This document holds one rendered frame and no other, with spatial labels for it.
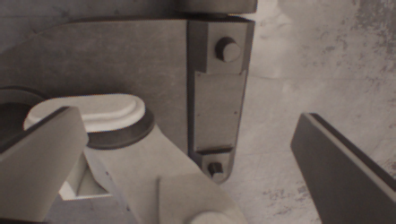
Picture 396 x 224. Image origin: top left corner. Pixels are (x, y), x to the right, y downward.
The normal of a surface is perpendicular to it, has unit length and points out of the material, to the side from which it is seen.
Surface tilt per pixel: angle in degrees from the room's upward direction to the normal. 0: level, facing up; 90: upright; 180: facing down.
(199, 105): 0
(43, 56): 0
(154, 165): 90
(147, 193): 90
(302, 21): 0
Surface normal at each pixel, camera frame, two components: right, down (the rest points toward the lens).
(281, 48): 0.18, 0.52
